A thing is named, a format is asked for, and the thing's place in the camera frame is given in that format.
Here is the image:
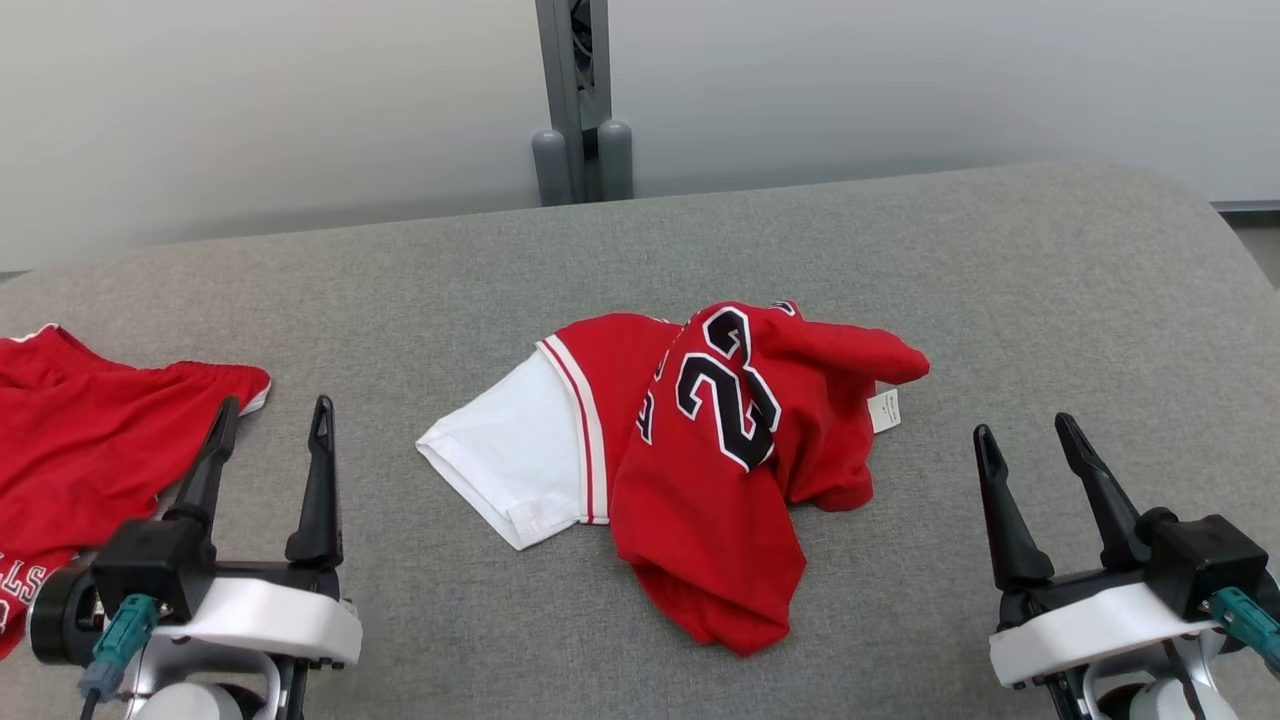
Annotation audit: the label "grey cylindrical post foot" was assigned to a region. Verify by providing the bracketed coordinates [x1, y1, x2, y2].
[597, 119, 634, 201]
[531, 128, 571, 208]

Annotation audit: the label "black cable teal plug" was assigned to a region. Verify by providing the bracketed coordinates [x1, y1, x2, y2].
[1203, 587, 1280, 676]
[78, 594, 161, 720]

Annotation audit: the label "grey metal partition post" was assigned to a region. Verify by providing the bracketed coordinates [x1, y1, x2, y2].
[535, 0, 613, 206]

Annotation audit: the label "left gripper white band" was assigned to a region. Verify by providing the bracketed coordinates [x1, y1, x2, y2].
[150, 395, 363, 720]

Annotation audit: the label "left black cable teal plug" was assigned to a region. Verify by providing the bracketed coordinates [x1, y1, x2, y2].
[78, 594, 161, 720]

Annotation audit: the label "right black cable teal plug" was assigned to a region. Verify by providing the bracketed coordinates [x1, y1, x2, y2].
[1203, 587, 1280, 676]

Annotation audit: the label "red shorts with white trim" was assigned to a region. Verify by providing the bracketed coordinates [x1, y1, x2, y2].
[0, 323, 273, 661]

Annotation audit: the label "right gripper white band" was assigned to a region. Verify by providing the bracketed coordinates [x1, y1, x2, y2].
[972, 411, 1221, 720]

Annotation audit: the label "red white number 23 jersey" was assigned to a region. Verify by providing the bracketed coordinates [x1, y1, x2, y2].
[415, 299, 932, 658]

